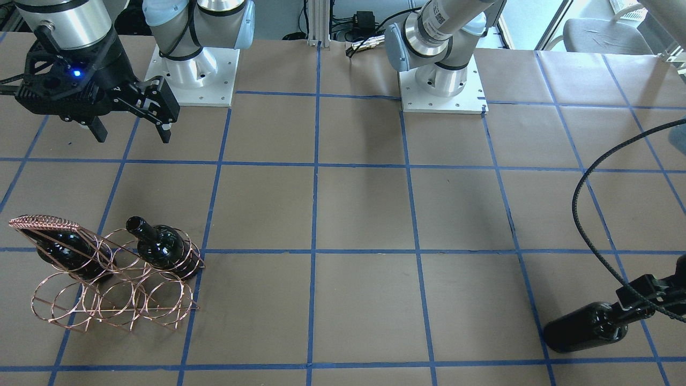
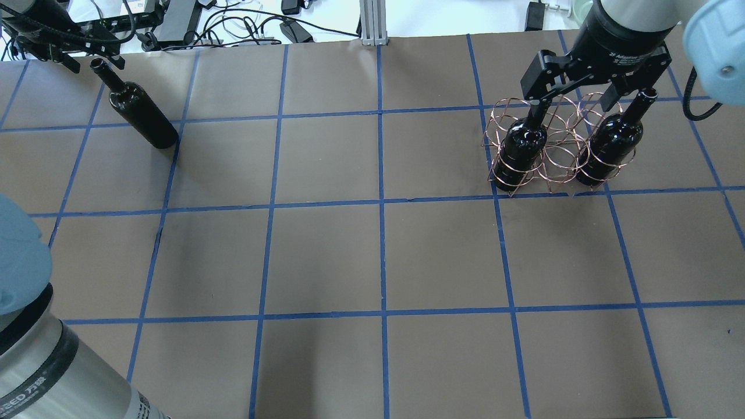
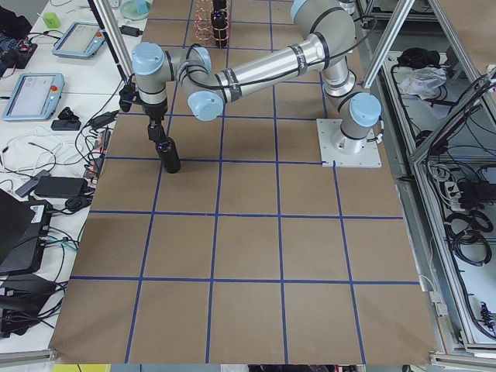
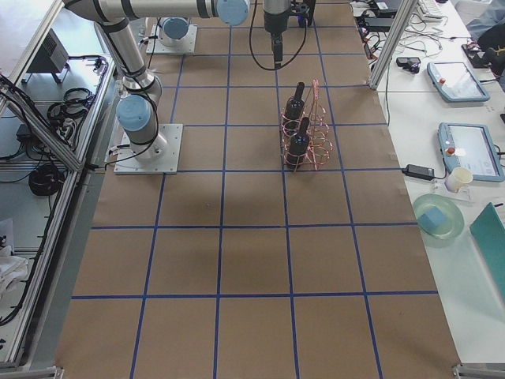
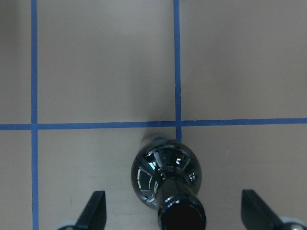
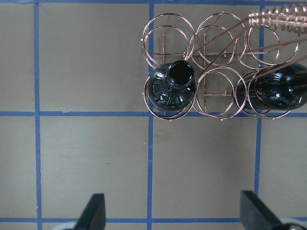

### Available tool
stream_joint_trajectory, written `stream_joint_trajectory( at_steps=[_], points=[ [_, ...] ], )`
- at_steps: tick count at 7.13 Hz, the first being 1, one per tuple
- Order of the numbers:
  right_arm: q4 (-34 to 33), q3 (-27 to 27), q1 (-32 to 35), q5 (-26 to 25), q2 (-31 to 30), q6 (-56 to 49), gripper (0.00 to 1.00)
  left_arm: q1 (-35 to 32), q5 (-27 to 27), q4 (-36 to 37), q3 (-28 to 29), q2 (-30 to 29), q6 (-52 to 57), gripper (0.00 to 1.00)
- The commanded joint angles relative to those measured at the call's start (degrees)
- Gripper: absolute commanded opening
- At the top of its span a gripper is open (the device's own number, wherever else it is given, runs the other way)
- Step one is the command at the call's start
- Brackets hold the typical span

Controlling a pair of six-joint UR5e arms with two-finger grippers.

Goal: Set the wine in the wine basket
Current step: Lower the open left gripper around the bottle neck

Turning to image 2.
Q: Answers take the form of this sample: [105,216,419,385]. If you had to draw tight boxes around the black power brick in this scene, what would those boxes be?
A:
[154,1,201,48]

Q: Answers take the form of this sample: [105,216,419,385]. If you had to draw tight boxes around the dark bottle in basket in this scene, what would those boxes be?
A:
[493,114,548,193]
[575,88,658,187]

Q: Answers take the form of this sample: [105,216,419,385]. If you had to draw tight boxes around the dark wine bottle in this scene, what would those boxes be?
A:
[90,58,179,150]

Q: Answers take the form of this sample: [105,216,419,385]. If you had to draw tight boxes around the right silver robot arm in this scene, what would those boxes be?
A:
[521,1,743,127]

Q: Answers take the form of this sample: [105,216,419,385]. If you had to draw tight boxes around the dark bottle in basket far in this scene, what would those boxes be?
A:
[493,114,548,193]

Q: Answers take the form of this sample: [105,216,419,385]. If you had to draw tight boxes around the copper wire wine basket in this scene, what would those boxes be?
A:
[484,92,625,196]

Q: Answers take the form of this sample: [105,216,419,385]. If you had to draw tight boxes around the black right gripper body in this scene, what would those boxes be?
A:
[520,6,674,101]

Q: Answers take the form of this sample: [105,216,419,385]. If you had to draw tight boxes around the dark bottle in basket near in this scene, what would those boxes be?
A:
[575,88,658,187]

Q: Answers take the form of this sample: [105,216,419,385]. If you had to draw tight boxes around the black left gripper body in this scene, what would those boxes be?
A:
[2,1,126,62]

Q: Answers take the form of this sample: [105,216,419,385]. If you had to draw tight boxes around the black power adapter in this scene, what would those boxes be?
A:
[279,20,314,44]

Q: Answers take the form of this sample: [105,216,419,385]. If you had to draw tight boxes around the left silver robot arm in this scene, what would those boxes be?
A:
[2,1,178,418]

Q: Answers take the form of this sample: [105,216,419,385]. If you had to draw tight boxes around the aluminium frame post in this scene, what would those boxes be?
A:
[359,0,389,46]

